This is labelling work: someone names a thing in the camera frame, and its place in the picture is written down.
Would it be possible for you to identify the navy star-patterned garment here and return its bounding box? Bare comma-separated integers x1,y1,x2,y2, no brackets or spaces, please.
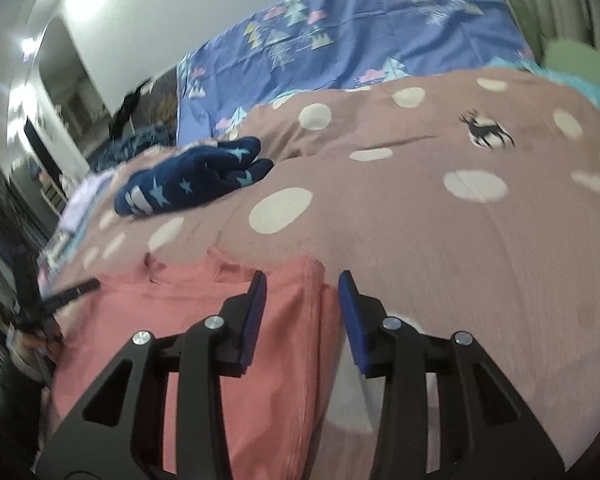
114,136,274,218

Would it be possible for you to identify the black tripod stand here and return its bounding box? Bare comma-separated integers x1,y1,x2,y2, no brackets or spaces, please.
7,242,100,387

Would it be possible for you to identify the green pillow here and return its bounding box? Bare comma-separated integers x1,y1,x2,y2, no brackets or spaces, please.
542,39,600,87

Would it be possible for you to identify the pink garment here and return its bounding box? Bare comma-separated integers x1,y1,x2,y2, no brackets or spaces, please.
52,248,340,479

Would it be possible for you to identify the blue tree-print headboard cover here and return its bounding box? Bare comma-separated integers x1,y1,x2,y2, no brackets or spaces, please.
176,0,533,145

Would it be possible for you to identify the mauve polka-dot blanket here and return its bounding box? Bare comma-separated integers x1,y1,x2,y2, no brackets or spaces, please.
60,68,600,479

